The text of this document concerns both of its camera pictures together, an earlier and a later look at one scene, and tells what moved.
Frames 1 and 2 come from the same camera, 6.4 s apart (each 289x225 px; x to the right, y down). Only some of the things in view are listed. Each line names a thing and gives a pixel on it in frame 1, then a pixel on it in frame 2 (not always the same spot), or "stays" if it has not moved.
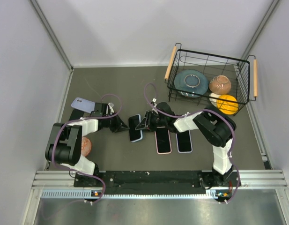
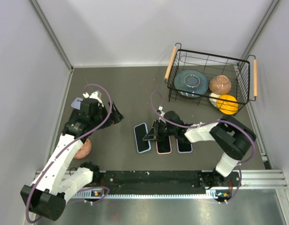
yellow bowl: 227,104 stays
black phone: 184,141 stays
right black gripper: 142,124 to 154,131
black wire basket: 195,78 stays
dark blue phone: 163,139 stays
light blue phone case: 134,121 to 136,139
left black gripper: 119,124 to 117,116
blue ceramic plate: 191,80 stays
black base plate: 125,182 stays
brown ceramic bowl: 220,85 stays
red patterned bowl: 86,146 stays
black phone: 134,133 to 141,131
